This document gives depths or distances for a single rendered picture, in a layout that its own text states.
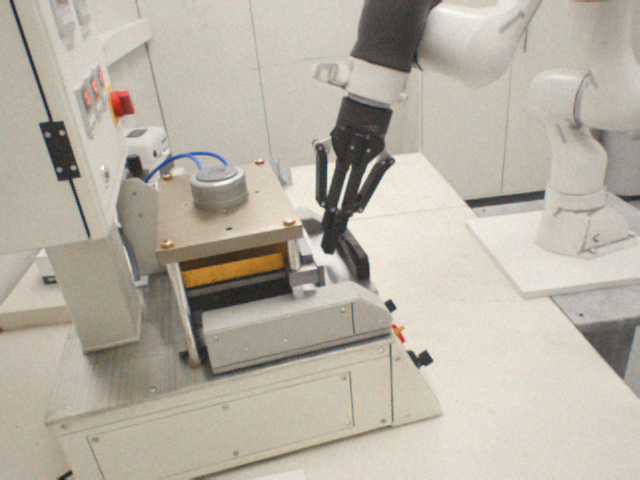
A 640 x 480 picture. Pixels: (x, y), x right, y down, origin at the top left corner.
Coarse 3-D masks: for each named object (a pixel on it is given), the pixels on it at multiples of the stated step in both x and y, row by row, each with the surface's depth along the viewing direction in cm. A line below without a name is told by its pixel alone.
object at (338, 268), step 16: (320, 240) 92; (320, 256) 87; (336, 256) 87; (320, 272) 77; (336, 272) 82; (352, 272) 82; (304, 288) 79; (368, 288) 78; (176, 304) 78; (176, 320) 75; (176, 336) 72
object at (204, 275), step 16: (224, 256) 71; (240, 256) 71; (256, 256) 71; (272, 256) 71; (192, 272) 69; (208, 272) 69; (224, 272) 70; (240, 272) 71; (256, 272) 71; (272, 272) 72; (192, 288) 70; (208, 288) 71; (224, 288) 71
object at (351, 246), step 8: (344, 232) 85; (344, 240) 84; (352, 240) 83; (344, 248) 84; (352, 248) 81; (360, 248) 80; (352, 256) 80; (360, 256) 78; (360, 264) 78; (368, 264) 79; (360, 272) 79; (368, 272) 79
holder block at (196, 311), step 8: (232, 288) 76; (240, 288) 76; (248, 288) 76; (288, 288) 75; (232, 296) 74; (240, 296) 74; (248, 296) 74; (256, 296) 74; (264, 296) 74; (272, 296) 74; (208, 304) 73; (216, 304) 73; (224, 304) 73; (232, 304) 73; (192, 312) 72; (200, 312) 72; (200, 320) 73
